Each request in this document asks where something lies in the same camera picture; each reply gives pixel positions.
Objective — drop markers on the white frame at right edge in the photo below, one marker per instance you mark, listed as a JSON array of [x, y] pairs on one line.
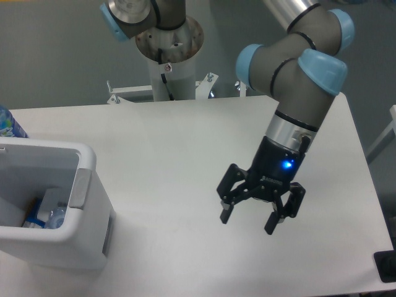
[[383, 140]]

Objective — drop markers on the black clamp at table edge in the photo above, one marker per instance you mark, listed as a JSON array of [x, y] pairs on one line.
[[385, 263]]

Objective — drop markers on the clear plastic water bottle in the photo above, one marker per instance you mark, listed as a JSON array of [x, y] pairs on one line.
[[56, 218]]

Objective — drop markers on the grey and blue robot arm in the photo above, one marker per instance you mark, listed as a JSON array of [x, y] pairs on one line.
[[301, 72]]

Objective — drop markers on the white plastic trash bin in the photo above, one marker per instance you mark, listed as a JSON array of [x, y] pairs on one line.
[[28, 168]]

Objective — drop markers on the white pedestal base bracket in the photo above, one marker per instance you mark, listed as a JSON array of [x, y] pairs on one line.
[[205, 89]]

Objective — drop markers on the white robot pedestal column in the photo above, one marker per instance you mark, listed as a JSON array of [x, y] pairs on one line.
[[171, 59]]

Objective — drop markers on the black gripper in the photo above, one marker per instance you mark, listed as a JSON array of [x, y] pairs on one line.
[[273, 168]]

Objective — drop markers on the blue snack wrapper in bin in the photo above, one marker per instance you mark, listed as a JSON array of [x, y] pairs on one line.
[[31, 219]]

